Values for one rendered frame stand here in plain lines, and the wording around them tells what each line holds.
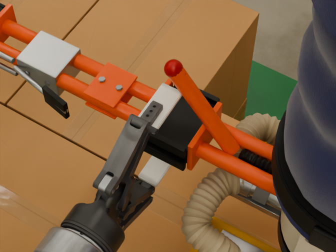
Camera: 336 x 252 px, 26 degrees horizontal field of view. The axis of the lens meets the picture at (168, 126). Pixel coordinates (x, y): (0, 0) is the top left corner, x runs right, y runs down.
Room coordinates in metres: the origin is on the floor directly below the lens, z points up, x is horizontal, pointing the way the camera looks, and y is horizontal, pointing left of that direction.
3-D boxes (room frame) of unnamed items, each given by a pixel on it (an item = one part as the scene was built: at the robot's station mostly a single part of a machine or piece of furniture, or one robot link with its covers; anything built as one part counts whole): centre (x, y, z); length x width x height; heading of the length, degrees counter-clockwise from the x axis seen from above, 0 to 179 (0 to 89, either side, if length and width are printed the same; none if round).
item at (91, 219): (0.40, 0.08, 1.20); 0.09 x 0.07 x 0.08; 150
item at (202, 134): (0.54, -0.02, 1.20); 0.10 x 0.08 x 0.06; 149
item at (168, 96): (0.52, 0.01, 1.27); 0.07 x 0.03 x 0.01; 150
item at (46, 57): (0.65, 0.17, 1.19); 0.07 x 0.07 x 0.04; 59
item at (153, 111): (0.49, 0.03, 1.29); 0.05 x 0.01 x 0.03; 150
